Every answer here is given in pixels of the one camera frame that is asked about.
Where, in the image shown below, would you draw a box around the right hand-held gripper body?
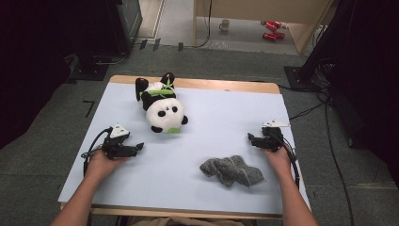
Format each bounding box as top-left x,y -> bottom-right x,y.
262,120 -> 291,153

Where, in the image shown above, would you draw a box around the person's left hand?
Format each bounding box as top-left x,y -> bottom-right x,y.
85,150 -> 128,183

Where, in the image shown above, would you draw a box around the person's beige trousers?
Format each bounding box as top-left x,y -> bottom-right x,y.
125,216 -> 259,226

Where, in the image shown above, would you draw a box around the black stand base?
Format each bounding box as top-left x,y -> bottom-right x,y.
66,55 -> 110,82
283,65 -> 322,92

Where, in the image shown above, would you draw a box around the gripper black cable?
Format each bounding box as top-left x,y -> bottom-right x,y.
80,126 -> 113,177
269,128 -> 301,189

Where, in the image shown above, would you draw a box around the light wooden desk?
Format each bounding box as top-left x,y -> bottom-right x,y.
192,0 -> 334,55

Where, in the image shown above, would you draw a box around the black curtain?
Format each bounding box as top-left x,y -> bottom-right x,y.
300,0 -> 399,189
0,0 -> 109,150

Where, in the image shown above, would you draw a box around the wooden table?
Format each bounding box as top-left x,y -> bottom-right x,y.
59,74 -> 312,220

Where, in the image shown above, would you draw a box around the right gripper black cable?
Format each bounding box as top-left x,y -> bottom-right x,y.
269,128 -> 301,189

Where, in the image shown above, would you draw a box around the person's right hand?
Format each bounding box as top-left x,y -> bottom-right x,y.
262,145 -> 295,177

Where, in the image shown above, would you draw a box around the grey fuzzy toy garment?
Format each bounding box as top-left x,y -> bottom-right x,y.
199,154 -> 266,189

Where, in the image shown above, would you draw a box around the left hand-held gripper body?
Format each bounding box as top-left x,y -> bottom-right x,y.
102,123 -> 139,160

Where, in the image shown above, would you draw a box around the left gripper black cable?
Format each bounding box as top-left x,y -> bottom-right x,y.
80,126 -> 113,177

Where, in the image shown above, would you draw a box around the panda plush toy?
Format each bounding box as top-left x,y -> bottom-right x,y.
135,72 -> 190,135

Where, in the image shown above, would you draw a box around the hanging black cable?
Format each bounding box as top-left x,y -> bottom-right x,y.
193,0 -> 214,49

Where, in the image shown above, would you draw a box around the black cabinet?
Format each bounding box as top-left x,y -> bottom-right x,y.
105,0 -> 144,55

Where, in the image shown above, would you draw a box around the black floor cable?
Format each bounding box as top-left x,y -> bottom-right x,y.
288,89 -> 356,226

